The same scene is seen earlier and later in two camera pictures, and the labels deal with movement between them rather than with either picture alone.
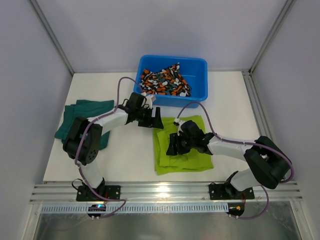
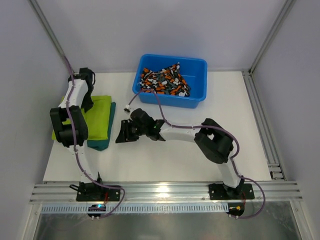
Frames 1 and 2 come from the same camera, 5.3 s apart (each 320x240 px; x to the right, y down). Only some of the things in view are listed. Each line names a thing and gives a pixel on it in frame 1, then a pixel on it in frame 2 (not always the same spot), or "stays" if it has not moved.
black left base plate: x=86 y=193 stays
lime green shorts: x=164 y=163 -> x=96 y=119
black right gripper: x=177 y=144 -> x=128 y=131
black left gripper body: x=149 y=116 -> x=88 y=104
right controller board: x=235 y=209 stays
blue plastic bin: x=194 y=69 stays
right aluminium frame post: x=285 y=12 stays
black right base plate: x=222 y=191 stays
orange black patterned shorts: x=168 y=81 stays
